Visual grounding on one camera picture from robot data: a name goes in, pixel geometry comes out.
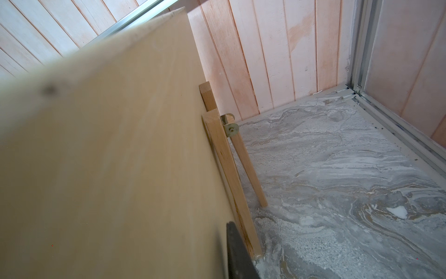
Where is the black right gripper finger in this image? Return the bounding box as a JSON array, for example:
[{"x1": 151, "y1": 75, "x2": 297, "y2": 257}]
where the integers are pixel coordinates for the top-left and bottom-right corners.
[{"x1": 226, "y1": 222, "x2": 260, "y2": 279}]

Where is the wooden easel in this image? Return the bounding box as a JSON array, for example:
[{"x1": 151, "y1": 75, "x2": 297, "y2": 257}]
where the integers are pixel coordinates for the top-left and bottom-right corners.
[{"x1": 199, "y1": 81, "x2": 268, "y2": 259}]

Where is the plywood board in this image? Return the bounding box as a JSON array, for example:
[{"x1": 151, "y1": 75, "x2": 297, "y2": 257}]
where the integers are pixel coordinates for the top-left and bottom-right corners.
[{"x1": 1, "y1": 8, "x2": 233, "y2": 279}]

